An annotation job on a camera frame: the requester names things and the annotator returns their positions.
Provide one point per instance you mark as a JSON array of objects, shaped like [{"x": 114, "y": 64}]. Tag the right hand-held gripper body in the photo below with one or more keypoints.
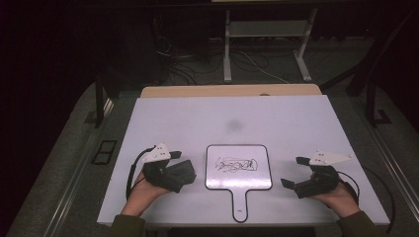
[{"x": 321, "y": 181}]

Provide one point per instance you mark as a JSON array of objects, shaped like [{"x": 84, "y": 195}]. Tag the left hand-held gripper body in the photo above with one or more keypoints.
[{"x": 154, "y": 171}]

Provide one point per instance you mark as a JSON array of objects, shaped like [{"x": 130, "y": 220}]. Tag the person's left hand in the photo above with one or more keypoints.
[{"x": 143, "y": 192}]

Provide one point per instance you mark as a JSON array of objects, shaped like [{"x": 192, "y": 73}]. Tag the person's right hand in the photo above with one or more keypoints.
[{"x": 342, "y": 200}]

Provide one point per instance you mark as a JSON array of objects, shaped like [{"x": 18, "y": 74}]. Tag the wooden table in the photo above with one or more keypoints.
[{"x": 214, "y": 90}]

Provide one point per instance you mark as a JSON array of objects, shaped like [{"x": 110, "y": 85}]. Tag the black metal stand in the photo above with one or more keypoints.
[
  {"x": 99, "y": 105},
  {"x": 370, "y": 105}
]

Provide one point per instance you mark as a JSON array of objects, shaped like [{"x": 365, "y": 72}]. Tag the white metal rack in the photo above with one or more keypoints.
[{"x": 227, "y": 49}]

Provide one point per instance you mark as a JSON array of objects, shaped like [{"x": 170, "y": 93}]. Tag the aluminium floor rail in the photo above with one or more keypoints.
[
  {"x": 395, "y": 171},
  {"x": 70, "y": 194}
]

